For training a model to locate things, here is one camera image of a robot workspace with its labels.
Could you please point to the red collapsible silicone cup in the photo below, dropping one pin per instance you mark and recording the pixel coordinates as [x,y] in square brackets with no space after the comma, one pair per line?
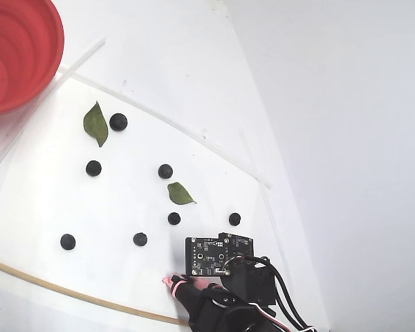
[27,52]

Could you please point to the white backdrop board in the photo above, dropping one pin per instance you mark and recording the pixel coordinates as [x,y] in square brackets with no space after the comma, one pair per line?
[366,138]

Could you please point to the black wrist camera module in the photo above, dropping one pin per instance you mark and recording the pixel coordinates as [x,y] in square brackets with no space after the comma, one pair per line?
[242,243]

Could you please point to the greenish wrist camera module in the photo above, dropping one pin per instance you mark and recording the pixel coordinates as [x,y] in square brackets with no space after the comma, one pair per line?
[204,256]

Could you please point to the pink covered gripper finger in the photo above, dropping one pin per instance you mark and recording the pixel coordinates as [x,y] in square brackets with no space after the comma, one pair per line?
[190,294]
[200,284]

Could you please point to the dark blueberry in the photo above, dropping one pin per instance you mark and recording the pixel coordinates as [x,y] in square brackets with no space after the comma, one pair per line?
[118,121]
[140,239]
[174,218]
[93,168]
[234,219]
[165,171]
[67,241]

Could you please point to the large dark green leaf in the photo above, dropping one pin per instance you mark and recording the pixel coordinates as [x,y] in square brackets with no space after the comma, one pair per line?
[95,125]

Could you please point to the thin wooden stick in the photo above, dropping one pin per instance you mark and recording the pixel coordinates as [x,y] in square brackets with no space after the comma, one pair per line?
[90,299]

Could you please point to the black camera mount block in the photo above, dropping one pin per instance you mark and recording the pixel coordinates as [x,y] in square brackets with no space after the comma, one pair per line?
[252,283]

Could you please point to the medium green leaf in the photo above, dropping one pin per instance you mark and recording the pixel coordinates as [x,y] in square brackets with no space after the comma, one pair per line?
[180,194]

